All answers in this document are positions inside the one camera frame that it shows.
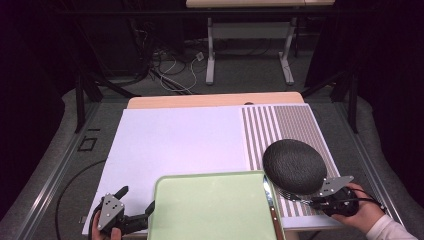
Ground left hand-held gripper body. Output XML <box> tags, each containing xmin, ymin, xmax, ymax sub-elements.
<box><xmin>95</xmin><ymin>193</ymin><xmax>149</xmax><ymax>238</ymax></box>

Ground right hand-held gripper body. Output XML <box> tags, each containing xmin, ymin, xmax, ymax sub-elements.
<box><xmin>314</xmin><ymin>175</ymin><xmax>360</xmax><ymax>218</ymax></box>

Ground black round plate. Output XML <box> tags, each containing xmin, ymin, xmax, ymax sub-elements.
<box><xmin>262</xmin><ymin>139</ymin><xmax>328</xmax><ymax>196</ymax></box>

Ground wooden-handled knife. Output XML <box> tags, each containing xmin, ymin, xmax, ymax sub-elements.
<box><xmin>262</xmin><ymin>175</ymin><xmax>282</xmax><ymax>240</ymax></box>

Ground light green tray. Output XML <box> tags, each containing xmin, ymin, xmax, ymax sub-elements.
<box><xmin>147</xmin><ymin>170</ymin><xmax>287</xmax><ymax>240</ymax></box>

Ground person's left hand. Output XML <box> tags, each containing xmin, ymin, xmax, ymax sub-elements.
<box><xmin>90</xmin><ymin>211</ymin><xmax>123</xmax><ymax>240</ymax></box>

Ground person's right hand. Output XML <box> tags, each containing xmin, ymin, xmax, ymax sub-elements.
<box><xmin>331</xmin><ymin>182</ymin><xmax>387</xmax><ymax>234</ymax></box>

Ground black metal stand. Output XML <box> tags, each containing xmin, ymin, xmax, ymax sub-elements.
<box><xmin>74</xmin><ymin>71</ymin><xmax>141</xmax><ymax>134</ymax></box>
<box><xmin>301</xmin><ymin>68</ymin><xmax>359</xmax><ymax>134</ymax></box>

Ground striped placemat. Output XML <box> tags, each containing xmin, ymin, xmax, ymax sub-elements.
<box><xmin>241</xmin><ymin>103</ymin><xmax>342</xmax><ymax>218</ymax></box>

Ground white-legged table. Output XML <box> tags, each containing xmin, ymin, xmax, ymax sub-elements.
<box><xmin>185</xmin><ymin>0</ymin><xmax>335</xmax><ymax>86</ymax></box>

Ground left hand-held gripper cable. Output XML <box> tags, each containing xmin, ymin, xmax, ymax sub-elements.
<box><xmin>87</xmin><ymin>203</ymin><xmax>102</xmax><ymax>240</ymax></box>

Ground hand-held gripper cable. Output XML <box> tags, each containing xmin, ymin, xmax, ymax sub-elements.
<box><xmin>87</xmin><ymin>203</ymin><xmax>102</xmax><ymax>240</ymax></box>
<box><xmin>344</xmin><ymin>187</ymin><xmax>388</xmax><ymax>215</ymax></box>

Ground right hand-held gripper cable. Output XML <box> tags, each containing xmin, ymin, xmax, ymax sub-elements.
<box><xmin>344</xmin><ymin>187</ymin><xmax>388</xmax><ymax>215</ymax></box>

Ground aluminium floor rail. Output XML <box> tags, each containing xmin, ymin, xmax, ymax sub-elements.
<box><xmin>333</xmin><ymin>101</ymin><xmax>406</xmax><ymax>240</ymax></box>
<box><xmin>13</xmin><ymin>101</ymin><xmax>101</xmax><ymax>240</ymax></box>

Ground black cable bundle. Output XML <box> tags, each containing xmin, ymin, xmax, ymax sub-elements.
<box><xmin>124</xmin><ymin>19</ymin><xmax>158</xmax><ymax>86</ymax></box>

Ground white floor cable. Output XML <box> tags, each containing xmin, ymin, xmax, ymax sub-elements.
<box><xmin>156</xmin><ymin>51</ymin><xmax>205</xmax><ymax>95</ymax></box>

